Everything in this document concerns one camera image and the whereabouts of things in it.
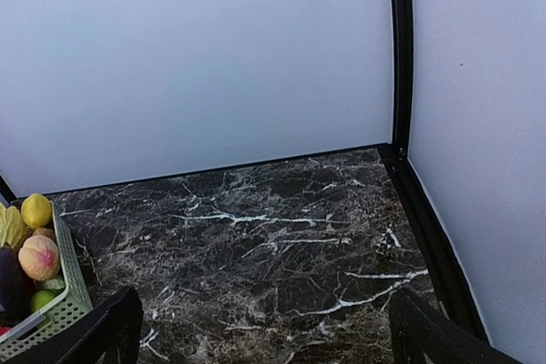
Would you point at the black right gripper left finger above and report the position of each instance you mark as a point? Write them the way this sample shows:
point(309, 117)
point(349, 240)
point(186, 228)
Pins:
point(110, 333)

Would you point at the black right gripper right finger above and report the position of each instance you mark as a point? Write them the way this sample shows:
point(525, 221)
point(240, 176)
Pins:
point(420, 334)

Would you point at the purple eggplant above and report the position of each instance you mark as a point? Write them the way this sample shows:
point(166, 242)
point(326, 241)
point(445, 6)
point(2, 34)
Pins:
point(15, 297)

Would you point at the pale green plastic basket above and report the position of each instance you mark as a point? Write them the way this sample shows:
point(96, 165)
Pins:
point(72, 304)

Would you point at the green leafy vegetable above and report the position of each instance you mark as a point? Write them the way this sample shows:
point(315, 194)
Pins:
point(56, 284)

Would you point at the orange pink peach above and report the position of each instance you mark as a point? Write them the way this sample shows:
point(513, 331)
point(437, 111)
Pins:
point(39, 258)

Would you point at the yellow napa cabbage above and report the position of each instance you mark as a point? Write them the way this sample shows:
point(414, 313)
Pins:
point(13, 231)

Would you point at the yellow lemon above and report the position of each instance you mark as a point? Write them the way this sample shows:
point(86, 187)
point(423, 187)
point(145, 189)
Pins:
point(36, 211)

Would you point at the black frame post right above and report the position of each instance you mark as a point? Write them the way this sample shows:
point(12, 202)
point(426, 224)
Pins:
point(403, 54)

